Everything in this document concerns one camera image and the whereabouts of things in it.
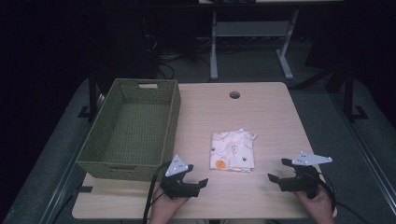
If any white printed cloth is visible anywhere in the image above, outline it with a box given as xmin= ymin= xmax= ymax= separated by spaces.
xmin=209 ymin=128 xmax=258 ymax=174

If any person's right hand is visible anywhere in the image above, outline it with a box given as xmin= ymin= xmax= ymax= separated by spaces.
xmin=293 ymin=184 xmax=336 ymax=224

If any green woven basket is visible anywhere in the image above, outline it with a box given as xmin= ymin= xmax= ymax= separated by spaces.
xmin=76 ymin=77 xmax=182 ymax=182

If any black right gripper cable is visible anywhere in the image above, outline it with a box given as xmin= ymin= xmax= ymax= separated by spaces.
xmin=316 ymin=172 xmax=372 ymax=224

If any black metal stand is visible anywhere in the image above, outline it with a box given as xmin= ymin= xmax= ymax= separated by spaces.
xmin=341 ymin=66 xmax=370 ymax=123
xmin=77 ymin=69 xmax=106 ymax=121

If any grey metal desk frame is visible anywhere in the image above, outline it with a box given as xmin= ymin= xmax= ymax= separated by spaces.
xmin=209 ymin=8 xmax=301 ymax=81

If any person's left hand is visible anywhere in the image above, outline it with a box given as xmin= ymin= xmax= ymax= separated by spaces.
xmin=150 ymin=187 xmax=190 ymax=224

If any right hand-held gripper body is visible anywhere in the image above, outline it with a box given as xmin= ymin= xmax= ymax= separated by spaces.
xmin=277 ymin=150 xmax=333 ymax=200

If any tangle of dark cables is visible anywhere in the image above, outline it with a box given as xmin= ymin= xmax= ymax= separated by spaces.
xmin=142 ymin=32 xmax=213 ymax=80

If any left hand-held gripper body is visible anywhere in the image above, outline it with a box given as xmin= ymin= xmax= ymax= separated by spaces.
xmin=160 ymin=154 xmax=201 ymax=201

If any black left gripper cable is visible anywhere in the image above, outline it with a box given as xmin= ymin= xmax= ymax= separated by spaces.
xmin=142 ymin=161 xmax=173 ymax=224

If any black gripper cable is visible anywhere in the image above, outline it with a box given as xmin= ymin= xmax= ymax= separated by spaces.
xmin=142 ymin=161 xmax=173 ymax=224
xmin=316 ymin=172 xmax=372 ymax=224

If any aluminium floor rail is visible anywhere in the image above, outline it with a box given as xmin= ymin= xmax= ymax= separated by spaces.
xmin=329 ymin=91 xmax=396 ymax=217
xmin=38 ymin=130 xmax=94 ymax=224

